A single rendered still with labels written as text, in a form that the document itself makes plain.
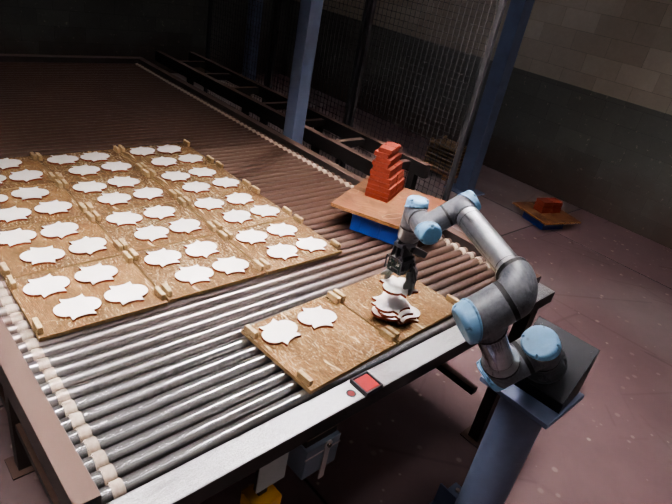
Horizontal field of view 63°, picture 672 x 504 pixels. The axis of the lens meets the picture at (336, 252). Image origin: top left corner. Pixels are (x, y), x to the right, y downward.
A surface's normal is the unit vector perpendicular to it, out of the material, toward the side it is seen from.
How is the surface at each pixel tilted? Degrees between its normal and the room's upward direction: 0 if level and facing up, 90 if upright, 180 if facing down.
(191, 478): 0
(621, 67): 90
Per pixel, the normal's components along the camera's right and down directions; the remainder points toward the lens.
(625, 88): -0.74, 0.21
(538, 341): -0.24, -0.53
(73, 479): 0.18, -0.86
